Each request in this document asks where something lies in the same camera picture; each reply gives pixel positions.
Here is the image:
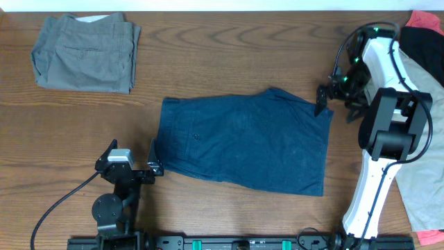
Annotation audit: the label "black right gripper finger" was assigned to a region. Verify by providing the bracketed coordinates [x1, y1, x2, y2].
[314, 85, 327, 117]
[346, 103, 366, 123]

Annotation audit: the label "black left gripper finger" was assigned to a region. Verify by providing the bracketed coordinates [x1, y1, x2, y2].
[147, 138, 164, 176]
[94, 139, 117, 171]

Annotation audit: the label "blue shorts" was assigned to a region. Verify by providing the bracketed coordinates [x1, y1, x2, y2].
[156, 88, 333, 197]

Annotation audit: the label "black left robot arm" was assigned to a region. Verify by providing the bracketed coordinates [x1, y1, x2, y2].
[92, 138, 164, 249]

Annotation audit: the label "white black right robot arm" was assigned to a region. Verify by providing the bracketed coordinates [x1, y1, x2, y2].
[314, 22, 433, 243]

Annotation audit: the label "black garment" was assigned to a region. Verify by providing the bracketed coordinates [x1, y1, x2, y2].
[399, 26, 443, 85]

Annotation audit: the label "light grey shorts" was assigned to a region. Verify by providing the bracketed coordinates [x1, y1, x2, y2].
[362, 47, 444, 233]

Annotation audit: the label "red garment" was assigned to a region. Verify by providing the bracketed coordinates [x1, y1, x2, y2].
[406, 10, 443, 35]

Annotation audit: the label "folded grey shorts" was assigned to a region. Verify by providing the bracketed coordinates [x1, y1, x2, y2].
[31, 12, 141, 94]

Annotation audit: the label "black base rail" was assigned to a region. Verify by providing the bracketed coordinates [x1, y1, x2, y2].
[67, 233, 416, 250]

